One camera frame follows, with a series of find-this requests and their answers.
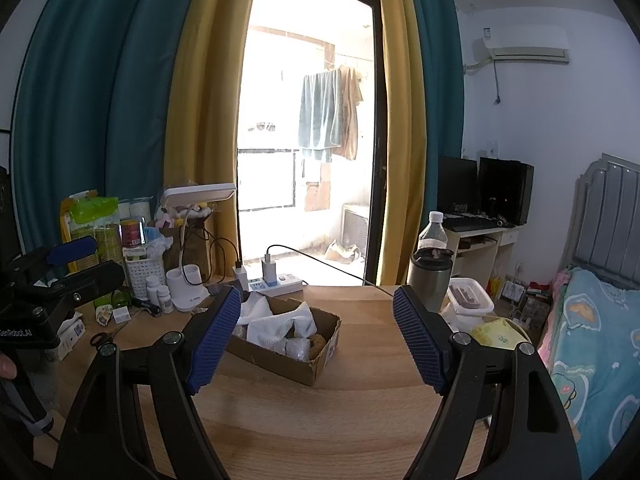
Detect air conditioner cable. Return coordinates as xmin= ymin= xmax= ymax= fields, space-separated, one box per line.
xmin=462 ymin=57 xmax=502 ymax=106

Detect outdoor air conditioner unit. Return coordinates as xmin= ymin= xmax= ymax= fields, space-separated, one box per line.
xmin=341 ymin=203 xmax=371 ymax=257

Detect white cloth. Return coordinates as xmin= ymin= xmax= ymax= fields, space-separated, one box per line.
xmin=236 ymin=292 xmax=274 ymax=327

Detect white power strip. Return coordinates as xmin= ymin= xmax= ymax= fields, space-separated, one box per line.
xmin=247 ymin=272 xmax=305 ymax=297

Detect brown paper bag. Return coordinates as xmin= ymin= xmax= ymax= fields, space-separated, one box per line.
xmin=160 ymin=220 xmax=212 ymax=282

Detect red tin can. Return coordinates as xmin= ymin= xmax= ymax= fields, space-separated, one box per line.
xmin=120 ymin=219 xmax=146 ymax=249

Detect pink blanket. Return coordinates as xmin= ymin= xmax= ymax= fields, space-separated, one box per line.
xmin=537 ymin=269 xmax=572 ymax=362

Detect hanging blue grey towel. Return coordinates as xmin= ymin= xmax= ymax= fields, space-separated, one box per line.
xmin=298 ymin=70 xmax=344 ymax=164

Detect long charging cable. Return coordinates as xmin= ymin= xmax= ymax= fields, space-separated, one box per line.
xmin=266 ymin=244 xmax=383 ymax=292

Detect white desk lamp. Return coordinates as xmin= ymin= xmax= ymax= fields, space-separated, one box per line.
xmin=160 ymin=183 xmax=239 ymax=312

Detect black handled scissors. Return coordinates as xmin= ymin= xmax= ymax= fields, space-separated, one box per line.
xmin=90 ymin=322 xmax=130 ymax=349

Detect teal curtain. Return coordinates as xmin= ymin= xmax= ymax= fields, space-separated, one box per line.
xmin=11 ymin=0 xmax=212 ymax=263
xmin=405 ymin=0 xmax=467 ymax=262

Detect cardboard box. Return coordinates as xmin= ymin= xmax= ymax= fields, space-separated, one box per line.
xmin=220 ymin=291 xmax=343 ymax=387

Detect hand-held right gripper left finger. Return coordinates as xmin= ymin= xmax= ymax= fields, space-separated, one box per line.
xmin=52 ymin=285 xmax=244 ymax=480

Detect blue cartoon print blanket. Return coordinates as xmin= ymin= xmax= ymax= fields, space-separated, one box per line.
xmin=546 ymin=266 xmax=640 ymax=462

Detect green yellow packet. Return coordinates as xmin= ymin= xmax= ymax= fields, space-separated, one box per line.
xmin=60 ymin=190 xmax=121 ymax=274

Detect steel tumbler with black lid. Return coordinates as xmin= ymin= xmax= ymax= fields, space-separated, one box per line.
xmin=406 ymin=247 xmax=455 ymax=314

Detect green glass bottle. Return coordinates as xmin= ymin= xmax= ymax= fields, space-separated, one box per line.
xmin=95 ymin=287 xmax=135 ymax=310

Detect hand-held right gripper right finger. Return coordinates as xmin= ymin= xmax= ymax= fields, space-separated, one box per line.
xmin=392 ymin=285 xmax=583 ymax=480

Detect white plastic basket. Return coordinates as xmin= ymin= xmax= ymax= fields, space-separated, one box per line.
xmin=122 ymin=251 xmax=167 ymax=302

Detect pastel plush flowers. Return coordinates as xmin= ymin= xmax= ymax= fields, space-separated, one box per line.
xmin=153 ymin=202 xmax=214 ymax=229

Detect black computer monitor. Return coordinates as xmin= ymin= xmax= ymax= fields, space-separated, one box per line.
xmin=438 ymin=156 xmax=479 ymax=217

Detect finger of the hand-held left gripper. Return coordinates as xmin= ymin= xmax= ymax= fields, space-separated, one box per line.
xmin=29 ymin=260 xmax=126 ymax=314
xmin=0 ymin=236 xmax=99 ymax=292

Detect hanging beige towel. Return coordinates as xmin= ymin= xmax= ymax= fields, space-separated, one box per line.
xmin=332 ymin=63 xmax=364 ymax=161

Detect white air conditioner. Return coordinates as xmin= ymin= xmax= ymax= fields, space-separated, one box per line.
xmin=483 ymin=25 xmax=571 ymax=65

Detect white computer desk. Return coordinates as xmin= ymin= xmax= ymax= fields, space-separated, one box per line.
xmin=442 ymin=222 xmax=527 ymax=307

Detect white plastic food container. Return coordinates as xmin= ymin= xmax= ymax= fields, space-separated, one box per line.
xmin=442 ymin=277 xmax=496 ymax=332

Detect yellow curtain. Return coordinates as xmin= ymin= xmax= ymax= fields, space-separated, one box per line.
xmin=369 ymin=0 xmax=429 ymax=287
xmin=162 ymin=0 xmax=262 ymax=282

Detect grey padded headboard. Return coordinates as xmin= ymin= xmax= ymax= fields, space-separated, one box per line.
xmin=561 ymin=152 xmax=640 ymax=282

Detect dark door frame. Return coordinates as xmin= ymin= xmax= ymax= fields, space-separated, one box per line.
xmin=366 ymin=0 xmax=389 ymax=287

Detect black computer tower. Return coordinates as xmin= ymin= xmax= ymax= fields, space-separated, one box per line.
xmin=477 ymin=156 xmax=535 ymax=227

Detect textured white paper towel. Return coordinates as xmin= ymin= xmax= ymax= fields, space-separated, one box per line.
xmin=246 ymin=302 xmax=319 ymax=357

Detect clear plastic bag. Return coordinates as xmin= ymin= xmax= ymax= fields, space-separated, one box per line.
xmin=284 ymin=337 xmax=314 ymax=362

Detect clear water bottle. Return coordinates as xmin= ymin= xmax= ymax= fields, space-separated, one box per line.
xmin=417 ymin=211 xmax=448 ymax=257

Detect black looped cable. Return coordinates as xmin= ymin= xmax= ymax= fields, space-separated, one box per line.
xmin=206 ymin=237 xmax=244 ymax=284

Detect brown plush toy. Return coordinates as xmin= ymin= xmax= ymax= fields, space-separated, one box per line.
xmin=307 ymin=333 xmax=329 ymax=362

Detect yellow tissue pack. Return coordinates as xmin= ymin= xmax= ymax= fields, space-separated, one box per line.
xmin=467 ymin=317 xmax=534 ymax=354

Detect black keyboard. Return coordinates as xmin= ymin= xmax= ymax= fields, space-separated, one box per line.
xmin=442 ymin=214 xmax=502 ymax=234

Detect thin plastic bag in basket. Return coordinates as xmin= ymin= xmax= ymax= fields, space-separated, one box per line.
xmin=145 ymin=232 xmax=174 ymax=262

